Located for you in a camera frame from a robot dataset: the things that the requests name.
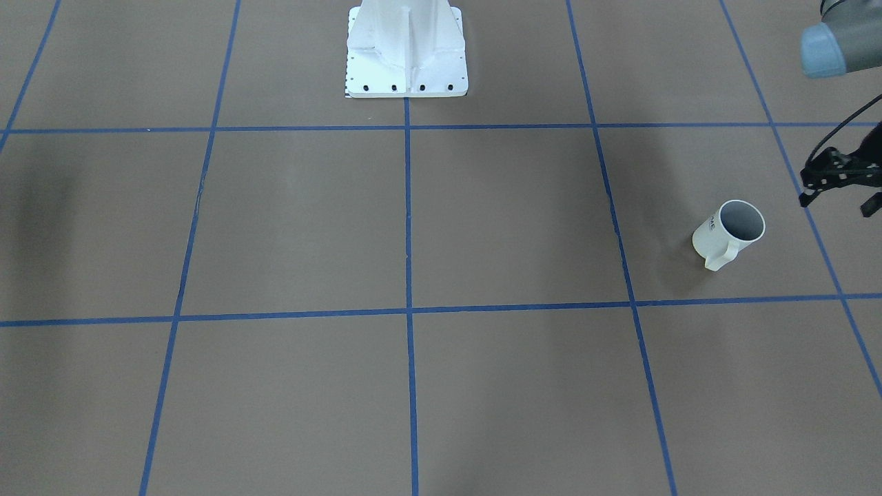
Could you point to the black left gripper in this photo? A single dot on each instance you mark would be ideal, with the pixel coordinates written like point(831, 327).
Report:
point(836, 172)

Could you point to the white ribbed HOME mug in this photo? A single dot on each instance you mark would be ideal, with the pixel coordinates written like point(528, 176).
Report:
point(735, 225)

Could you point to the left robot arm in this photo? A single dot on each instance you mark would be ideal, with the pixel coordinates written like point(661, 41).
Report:
point(847, 39)

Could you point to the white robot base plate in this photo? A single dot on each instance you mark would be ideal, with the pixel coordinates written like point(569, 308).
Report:
point(405, 49)

